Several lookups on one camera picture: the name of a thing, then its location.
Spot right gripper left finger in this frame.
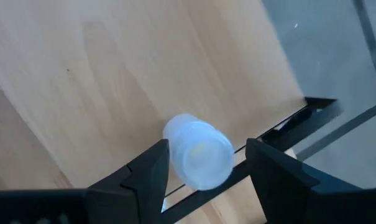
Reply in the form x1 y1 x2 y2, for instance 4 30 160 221
88 139 170 224

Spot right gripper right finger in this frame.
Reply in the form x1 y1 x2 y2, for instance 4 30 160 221
245 138 362 224

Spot wooden shelf black metal frame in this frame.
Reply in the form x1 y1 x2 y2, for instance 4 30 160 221
0 0 344 224

